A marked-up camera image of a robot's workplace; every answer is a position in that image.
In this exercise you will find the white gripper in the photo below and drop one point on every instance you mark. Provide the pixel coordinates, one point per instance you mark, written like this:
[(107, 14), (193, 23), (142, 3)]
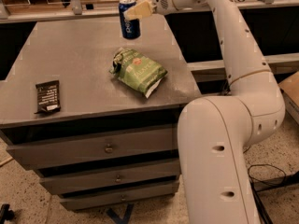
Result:
[(161, 3)]

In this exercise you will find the blue pepsi can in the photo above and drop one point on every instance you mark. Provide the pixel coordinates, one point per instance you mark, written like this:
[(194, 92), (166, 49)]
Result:
[(129, 29)]

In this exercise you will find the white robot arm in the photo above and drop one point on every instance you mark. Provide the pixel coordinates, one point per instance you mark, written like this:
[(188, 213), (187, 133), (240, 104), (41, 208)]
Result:
[(213, 130)]

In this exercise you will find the green jalapeno chip bag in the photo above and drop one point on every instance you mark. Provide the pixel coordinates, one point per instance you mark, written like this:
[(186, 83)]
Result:
[(137, 71)]

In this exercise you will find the grey drawer cabinet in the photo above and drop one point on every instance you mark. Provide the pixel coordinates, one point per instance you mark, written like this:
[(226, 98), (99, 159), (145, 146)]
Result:
[(79, 55)]

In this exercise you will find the cardboard box at right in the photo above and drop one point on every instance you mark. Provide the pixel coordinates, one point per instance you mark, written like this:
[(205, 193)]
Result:
[(290, 90)]

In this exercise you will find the top grey drawer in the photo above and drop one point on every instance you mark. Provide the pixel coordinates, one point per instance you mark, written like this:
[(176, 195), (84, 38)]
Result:
[(94, 147)]

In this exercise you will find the grey drawer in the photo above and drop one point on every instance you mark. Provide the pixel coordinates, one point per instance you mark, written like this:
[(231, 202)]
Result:
[(94, 147), (113, 176), (126, 195)]

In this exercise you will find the middle grey drawer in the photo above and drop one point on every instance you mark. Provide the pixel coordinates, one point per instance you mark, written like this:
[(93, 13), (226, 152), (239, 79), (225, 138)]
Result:
[(113, 176)]

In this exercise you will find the bottom grey drawer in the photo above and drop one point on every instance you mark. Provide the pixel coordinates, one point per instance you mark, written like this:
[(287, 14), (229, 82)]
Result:
[(126, 195)]

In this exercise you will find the black caster at left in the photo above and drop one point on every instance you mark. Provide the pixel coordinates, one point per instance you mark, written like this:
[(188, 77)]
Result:
[(6, 213)]

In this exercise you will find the grey metal rail frame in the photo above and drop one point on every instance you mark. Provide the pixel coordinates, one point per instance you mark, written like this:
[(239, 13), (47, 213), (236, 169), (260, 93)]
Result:
[(79, 9)]

